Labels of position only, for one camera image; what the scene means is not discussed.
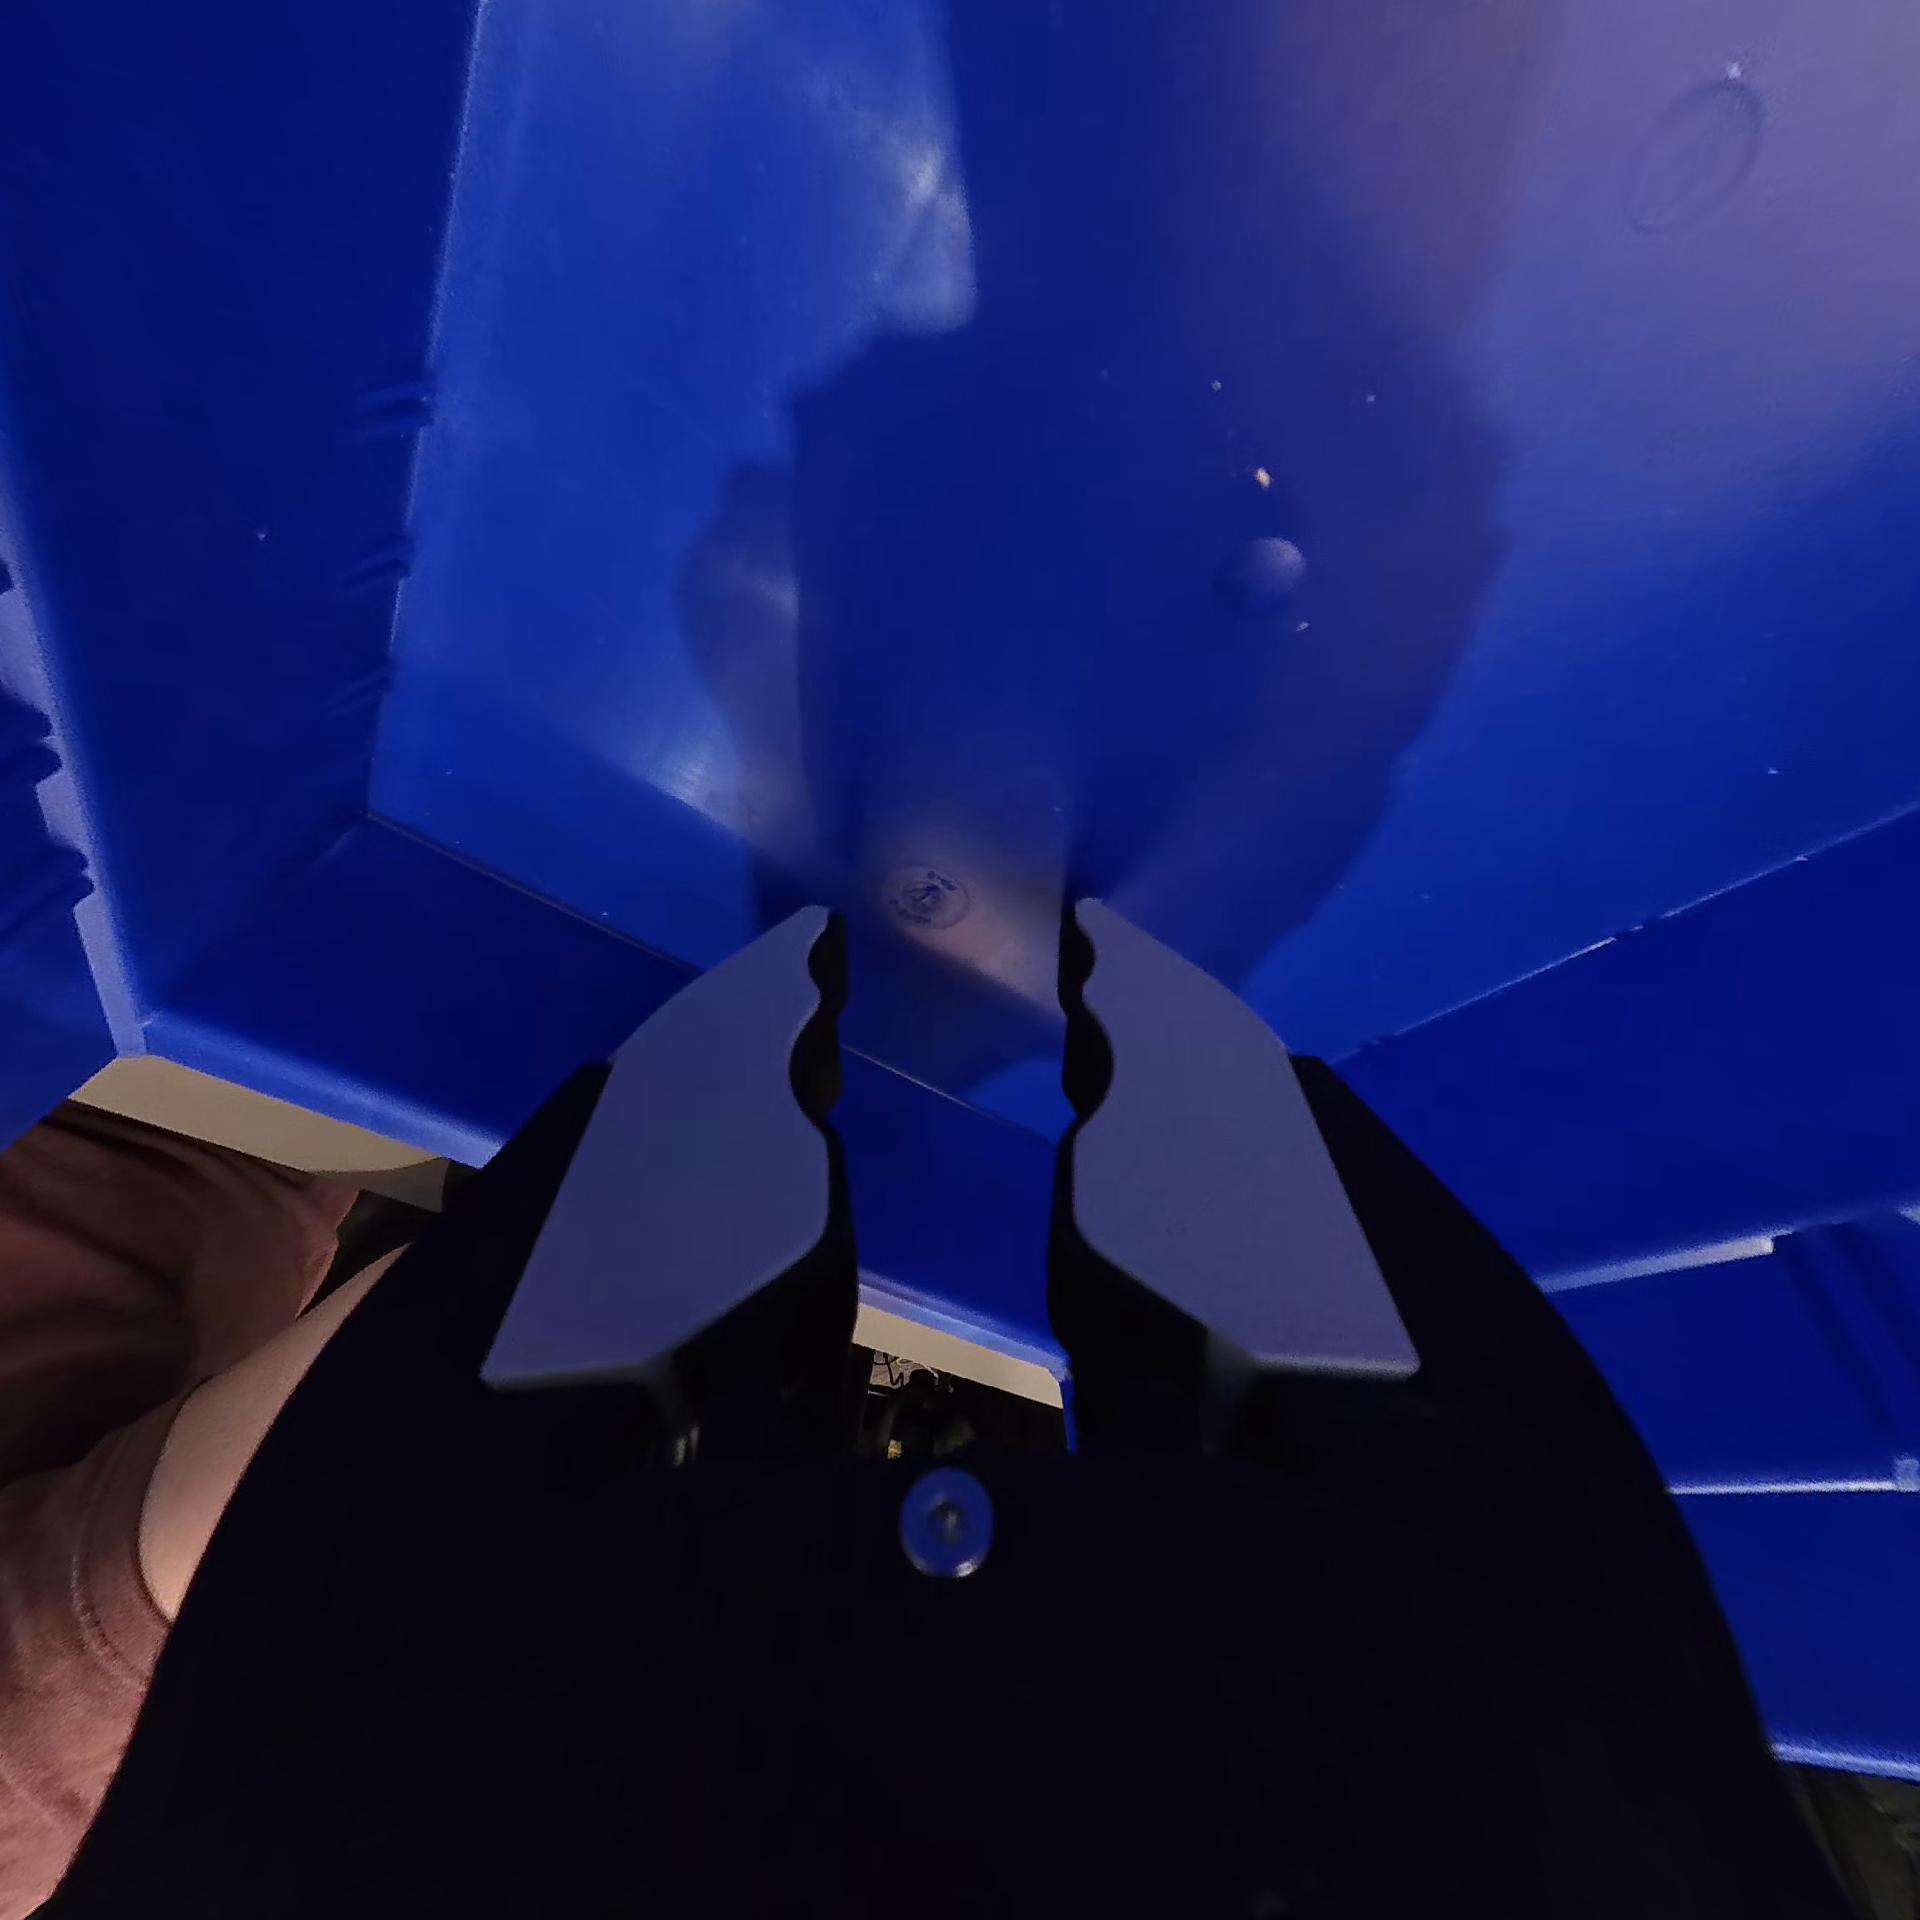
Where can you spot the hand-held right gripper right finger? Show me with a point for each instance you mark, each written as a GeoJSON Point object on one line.
{"type": "Point", "coordinates": [1237, 1202]}

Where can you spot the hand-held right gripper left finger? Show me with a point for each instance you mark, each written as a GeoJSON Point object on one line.
{"type": "Point", "coordinates": [653, 1202]}

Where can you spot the blue plastic bin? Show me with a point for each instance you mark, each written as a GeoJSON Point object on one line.
{"type": "Point", "coordinates": [1200, 363]}

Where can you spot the person's maroon clothing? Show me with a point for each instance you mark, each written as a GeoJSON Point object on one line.
{"type": "Point", "coordinates": [122, 1260]}

